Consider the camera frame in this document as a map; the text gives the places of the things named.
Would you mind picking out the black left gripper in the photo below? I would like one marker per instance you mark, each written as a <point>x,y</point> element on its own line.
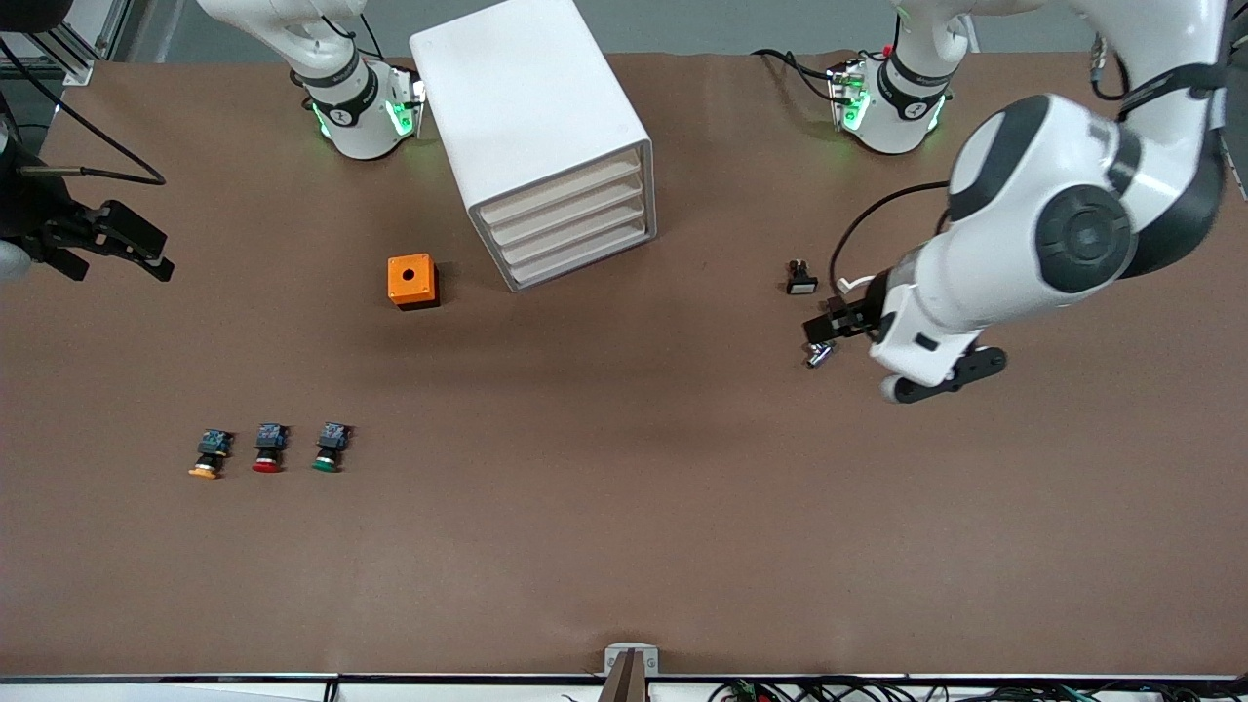
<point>862,314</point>

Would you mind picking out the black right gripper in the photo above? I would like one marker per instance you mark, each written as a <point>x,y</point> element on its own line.
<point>29,210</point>

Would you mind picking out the white plastic cabinet drawer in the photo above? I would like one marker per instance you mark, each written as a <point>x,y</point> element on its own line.
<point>595,232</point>
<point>567,214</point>
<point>582,259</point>
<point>561,191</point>

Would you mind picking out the green push button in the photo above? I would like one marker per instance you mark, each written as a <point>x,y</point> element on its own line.
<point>330,448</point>

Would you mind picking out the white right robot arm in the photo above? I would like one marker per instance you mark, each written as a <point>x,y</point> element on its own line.
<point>341,107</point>

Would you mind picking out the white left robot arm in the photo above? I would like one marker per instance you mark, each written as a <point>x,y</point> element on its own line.
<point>1024,195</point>

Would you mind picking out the black square push button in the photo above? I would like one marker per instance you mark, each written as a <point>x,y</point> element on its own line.
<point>801,280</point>

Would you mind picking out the yellow push button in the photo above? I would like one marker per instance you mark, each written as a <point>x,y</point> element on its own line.
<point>209,456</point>

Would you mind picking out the red push button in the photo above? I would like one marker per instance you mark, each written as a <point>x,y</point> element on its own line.
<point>268,448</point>

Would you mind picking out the white drawer cabinet shell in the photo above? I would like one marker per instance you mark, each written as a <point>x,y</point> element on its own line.
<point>526,97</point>

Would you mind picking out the orange box with hole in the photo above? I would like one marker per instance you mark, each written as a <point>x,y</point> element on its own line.
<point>409,278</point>

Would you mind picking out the large table cover sheet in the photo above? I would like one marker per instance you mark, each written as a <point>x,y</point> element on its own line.
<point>624,536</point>

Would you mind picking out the silver key switch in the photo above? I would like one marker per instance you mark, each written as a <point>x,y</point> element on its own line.
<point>821,356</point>

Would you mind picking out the white curved bracket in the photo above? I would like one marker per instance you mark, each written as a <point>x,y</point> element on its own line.
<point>853,284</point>

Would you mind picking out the aluminium frame profile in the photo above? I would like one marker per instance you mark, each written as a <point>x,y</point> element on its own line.
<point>93,39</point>

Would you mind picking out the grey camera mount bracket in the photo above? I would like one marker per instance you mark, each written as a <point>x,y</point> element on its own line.
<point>631,663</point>

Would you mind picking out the metal table edge rail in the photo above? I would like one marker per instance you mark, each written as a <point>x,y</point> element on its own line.
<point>195,694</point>

